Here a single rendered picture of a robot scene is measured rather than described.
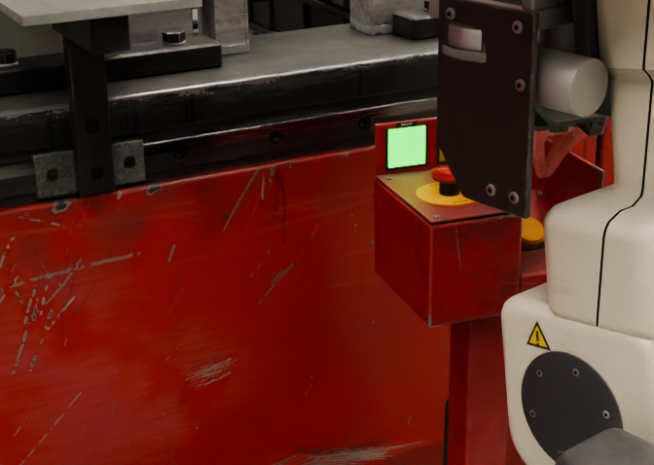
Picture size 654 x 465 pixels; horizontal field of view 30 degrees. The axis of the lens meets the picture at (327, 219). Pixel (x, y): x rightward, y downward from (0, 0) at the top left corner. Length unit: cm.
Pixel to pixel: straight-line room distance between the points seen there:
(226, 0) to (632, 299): 76
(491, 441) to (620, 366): 51
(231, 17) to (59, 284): 39
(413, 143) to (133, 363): 42
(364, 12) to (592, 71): 75
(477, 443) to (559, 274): 51
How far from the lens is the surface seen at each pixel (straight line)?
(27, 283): 140
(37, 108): 134
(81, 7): 121
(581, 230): 95
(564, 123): 124
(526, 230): 137
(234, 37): 154
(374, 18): 162
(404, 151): 137
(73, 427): 149
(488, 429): 145
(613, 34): 93
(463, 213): 126
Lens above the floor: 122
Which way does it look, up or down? 21 degrees down
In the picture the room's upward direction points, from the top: 1 degrees counter-clockwise
